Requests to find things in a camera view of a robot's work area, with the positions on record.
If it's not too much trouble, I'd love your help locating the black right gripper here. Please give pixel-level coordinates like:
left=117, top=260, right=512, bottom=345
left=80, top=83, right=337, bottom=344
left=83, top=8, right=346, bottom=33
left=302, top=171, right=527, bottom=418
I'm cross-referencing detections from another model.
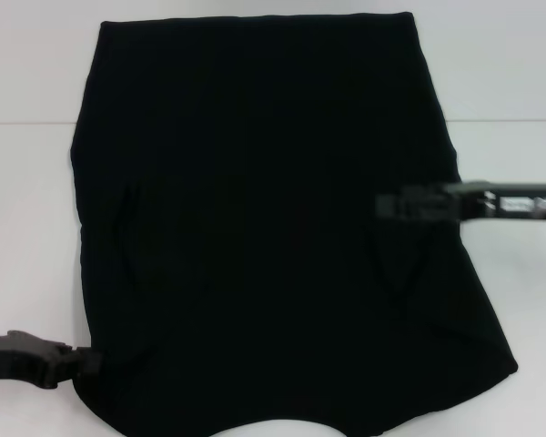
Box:
left=374, top=179, right=546, bottom=224

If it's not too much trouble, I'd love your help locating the black shirt with FREE print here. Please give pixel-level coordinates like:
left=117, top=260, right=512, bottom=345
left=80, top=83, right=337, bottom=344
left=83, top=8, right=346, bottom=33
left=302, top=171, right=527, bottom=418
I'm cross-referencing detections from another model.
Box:
left=68, top=10, right=520, bottom=437

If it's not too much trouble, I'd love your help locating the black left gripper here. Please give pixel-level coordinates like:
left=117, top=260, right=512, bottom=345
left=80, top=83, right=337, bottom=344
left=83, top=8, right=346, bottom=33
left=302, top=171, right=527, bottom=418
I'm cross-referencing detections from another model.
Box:
left=0, top=329, right=105, bottom=391

